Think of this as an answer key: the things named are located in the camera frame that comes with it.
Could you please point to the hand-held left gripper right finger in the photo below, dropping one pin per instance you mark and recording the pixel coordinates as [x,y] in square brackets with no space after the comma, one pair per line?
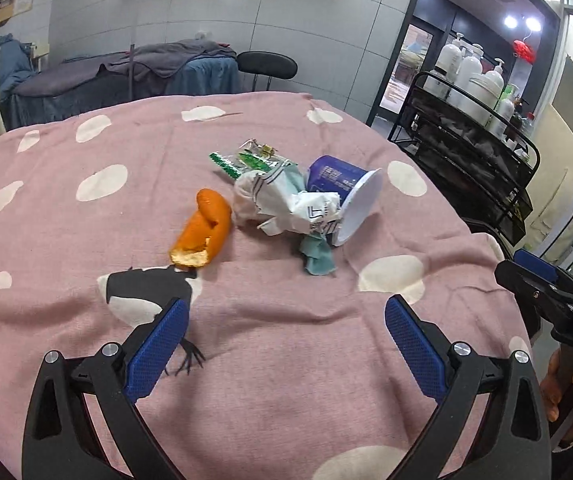
[414,345]

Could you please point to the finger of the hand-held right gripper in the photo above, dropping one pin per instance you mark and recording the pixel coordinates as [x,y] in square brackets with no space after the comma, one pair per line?
[536,266]
[521,285]

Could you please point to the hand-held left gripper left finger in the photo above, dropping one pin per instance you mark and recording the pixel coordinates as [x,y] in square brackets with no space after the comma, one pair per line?
[159,350]

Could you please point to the orange peel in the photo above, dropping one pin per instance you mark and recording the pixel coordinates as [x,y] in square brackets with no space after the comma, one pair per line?
[206,230]

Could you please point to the teal face mask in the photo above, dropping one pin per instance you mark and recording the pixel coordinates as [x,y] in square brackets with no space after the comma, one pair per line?
[316,257]

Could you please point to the white paper bag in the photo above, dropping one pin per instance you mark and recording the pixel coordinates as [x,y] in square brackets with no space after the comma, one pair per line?
[271,200]

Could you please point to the blue white plastic cup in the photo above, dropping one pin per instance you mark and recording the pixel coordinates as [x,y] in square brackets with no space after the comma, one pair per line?
[334,175]

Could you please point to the green plastic wrapper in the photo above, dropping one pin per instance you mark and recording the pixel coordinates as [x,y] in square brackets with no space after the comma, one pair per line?
[231,162]

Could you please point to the person's right hand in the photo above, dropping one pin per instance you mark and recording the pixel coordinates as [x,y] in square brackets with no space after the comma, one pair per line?
[548,390]

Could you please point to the pink polka dot blanket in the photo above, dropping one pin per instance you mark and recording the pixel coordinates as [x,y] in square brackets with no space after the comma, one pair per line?
[276,350]

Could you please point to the black metal trolley cart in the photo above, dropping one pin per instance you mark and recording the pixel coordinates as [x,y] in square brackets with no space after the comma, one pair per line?
[466,150]

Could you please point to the clear bottle red cap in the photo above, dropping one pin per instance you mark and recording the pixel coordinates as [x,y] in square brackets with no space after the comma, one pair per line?
[528,125]

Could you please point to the dark glass bottle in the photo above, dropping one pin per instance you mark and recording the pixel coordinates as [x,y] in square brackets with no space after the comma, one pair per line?
[516,120]

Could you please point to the small white pump bottle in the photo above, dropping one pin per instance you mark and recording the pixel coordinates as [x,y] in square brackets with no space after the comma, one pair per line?
[503,112]

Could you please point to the white plastic jar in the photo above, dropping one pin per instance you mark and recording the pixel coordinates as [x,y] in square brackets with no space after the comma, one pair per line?
[486,92]

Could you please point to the red hanging ornament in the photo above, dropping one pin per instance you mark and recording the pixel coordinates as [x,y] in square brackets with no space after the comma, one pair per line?
[525,50]

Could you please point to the round ceiling spotlight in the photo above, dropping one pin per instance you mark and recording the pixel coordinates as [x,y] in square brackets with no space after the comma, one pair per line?
[510,21]
[532,23]

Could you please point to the massage bed with grey covers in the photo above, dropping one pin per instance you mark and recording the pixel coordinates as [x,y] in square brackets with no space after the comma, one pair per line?
[116,75]

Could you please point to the black chair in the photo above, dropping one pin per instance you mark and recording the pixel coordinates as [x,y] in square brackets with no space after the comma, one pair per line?
[266,64]

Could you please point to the blue bedding pile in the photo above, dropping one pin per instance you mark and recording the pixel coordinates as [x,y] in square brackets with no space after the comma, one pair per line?
[14,65]

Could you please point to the white floor lamp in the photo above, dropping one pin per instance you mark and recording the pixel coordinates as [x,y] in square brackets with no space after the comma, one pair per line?
[139,5]

